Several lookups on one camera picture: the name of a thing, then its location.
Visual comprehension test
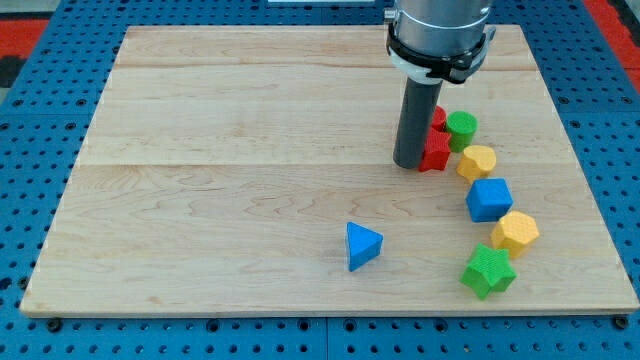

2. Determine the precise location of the red star block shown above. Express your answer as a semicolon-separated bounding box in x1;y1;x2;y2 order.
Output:
418;129;451;172

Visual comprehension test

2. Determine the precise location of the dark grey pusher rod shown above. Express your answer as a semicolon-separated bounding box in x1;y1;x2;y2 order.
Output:
393;78;442;169

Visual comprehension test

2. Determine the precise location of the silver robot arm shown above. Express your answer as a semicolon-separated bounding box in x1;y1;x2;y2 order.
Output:
384;0;496;85

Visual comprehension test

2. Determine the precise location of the green star block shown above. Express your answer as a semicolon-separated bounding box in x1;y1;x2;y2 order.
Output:
459;244;517;300

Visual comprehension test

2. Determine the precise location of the blue triangle block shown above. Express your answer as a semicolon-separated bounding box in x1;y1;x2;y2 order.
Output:
345;222;384;272

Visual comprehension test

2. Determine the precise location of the light wooden board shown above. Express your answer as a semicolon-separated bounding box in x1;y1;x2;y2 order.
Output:
20;25;639;318

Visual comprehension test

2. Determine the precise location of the red cylinder block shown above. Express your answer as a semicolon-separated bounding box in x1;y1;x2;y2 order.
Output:
431;105;447;131

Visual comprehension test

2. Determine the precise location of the green cylinder block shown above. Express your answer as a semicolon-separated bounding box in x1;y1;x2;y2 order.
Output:
445;111;478;153

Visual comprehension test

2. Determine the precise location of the yellow heart block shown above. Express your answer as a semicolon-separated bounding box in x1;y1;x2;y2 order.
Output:
456;145;497;184

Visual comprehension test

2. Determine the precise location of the blue cube block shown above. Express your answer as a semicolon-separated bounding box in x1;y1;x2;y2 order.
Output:
466;178;514;222

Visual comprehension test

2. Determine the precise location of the yellow hexagon block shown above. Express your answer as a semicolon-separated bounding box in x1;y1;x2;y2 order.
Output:
490;211;540;259

